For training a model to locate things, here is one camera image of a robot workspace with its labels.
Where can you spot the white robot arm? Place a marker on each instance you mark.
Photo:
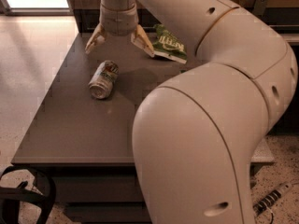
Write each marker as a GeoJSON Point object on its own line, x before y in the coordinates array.
{"type": "Point", "coordinates": [195, 134]}

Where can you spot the green chip bag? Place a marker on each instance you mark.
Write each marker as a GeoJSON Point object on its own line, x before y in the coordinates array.
{"type": "Point", "coordinates": [168, 46]}

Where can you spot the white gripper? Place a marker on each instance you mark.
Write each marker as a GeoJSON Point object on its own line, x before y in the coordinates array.
{"type": "Point", "coordinates": [119, 21]}

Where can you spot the grey table with drawers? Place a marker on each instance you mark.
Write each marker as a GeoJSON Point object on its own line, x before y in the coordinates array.
{"type": "Point", "coordinates": [85, 144]}

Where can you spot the right metal bracket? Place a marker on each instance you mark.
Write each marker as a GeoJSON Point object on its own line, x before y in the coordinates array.
{"type": "Point", "coordinates": [259, 7]}

